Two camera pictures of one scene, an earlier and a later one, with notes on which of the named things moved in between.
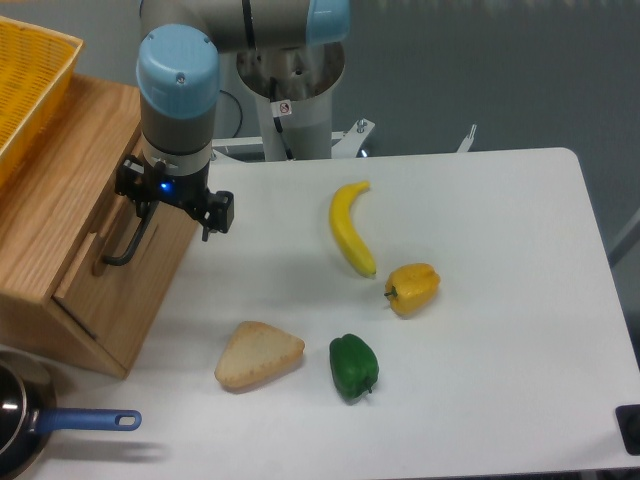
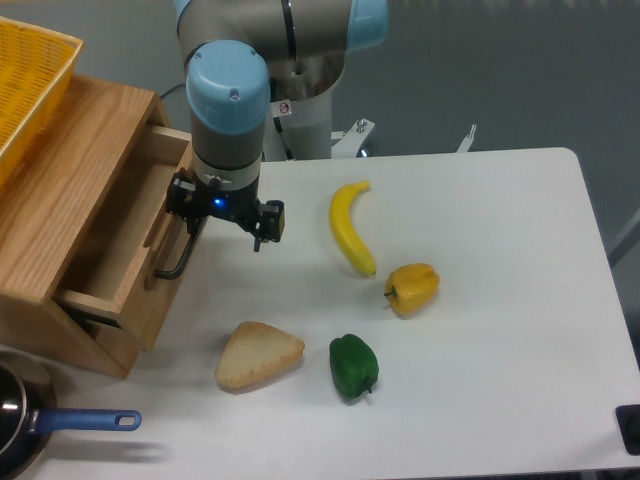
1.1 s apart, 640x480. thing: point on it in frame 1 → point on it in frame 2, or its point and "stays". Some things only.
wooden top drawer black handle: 147,212 → 178,271
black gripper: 215,210 → 193,199
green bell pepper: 354,365 stays
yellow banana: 347,232 stays
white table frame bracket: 348,143 stays
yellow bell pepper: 409,287 stays
